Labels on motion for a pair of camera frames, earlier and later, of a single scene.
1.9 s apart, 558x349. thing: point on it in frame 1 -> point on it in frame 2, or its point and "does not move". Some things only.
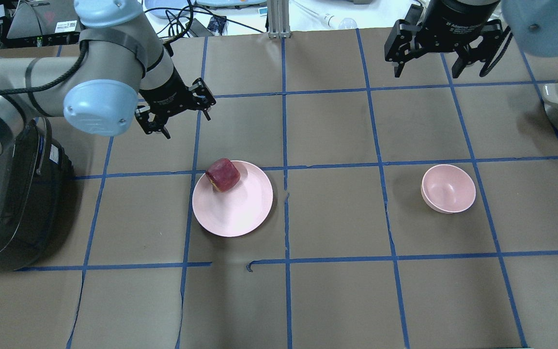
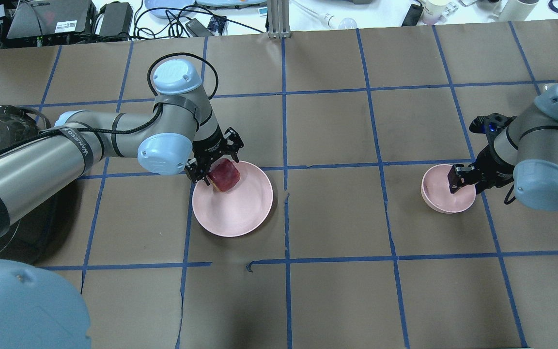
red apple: [223, 174] does not move
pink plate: [239, 211] does not move
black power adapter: [198, 29] does not move
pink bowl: [448, 189] does not move
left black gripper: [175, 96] -> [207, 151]
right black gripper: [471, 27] -> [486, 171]
